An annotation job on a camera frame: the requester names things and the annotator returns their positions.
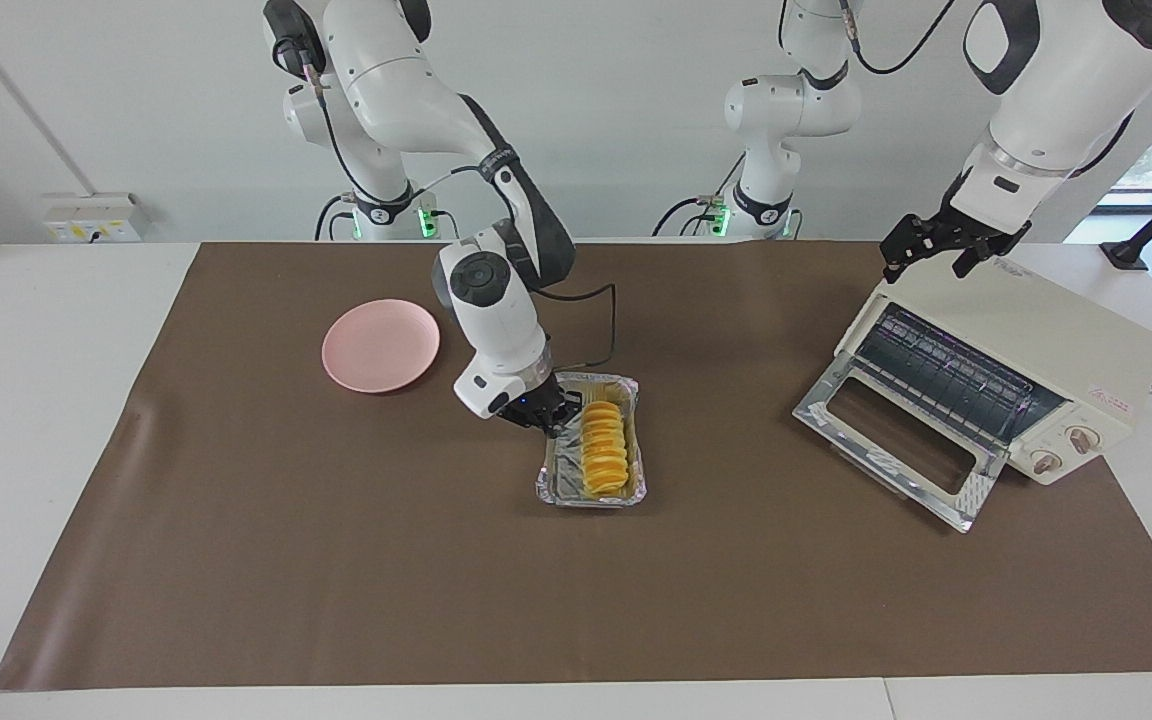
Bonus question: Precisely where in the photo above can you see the sliced yellow bread loaf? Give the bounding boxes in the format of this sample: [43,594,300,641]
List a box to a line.
[579,400,630,498]

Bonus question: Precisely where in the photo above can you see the aluminium foil tray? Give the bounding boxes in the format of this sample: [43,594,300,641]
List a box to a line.
[536,372,649,509]

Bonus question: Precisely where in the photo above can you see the white toaster oven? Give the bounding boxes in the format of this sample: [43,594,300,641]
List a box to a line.
[834,250,1152,488]

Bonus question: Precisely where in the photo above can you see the glass oven door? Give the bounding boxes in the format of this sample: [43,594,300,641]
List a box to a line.
[793,352,1012,534]

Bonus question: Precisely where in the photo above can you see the pink plate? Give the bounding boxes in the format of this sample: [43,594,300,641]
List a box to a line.
[321,298,442,395]

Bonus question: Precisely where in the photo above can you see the brown table mat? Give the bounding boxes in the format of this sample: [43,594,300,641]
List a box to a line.
[0,240,1152,693]

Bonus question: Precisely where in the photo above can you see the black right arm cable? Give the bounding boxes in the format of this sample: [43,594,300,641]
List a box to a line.
[301,55,619,373]

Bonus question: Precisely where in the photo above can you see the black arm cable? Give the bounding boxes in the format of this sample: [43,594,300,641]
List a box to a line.
[839,0,957,77]
[301,55,619,373]

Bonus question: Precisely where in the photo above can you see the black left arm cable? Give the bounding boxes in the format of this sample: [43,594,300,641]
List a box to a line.
[839,0,957,77]

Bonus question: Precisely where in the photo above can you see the black left base cable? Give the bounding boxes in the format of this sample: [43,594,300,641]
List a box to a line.
[651,150,747,238]

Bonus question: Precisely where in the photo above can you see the white wall socket box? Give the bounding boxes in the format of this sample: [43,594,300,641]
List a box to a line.
[41,193,149,244]

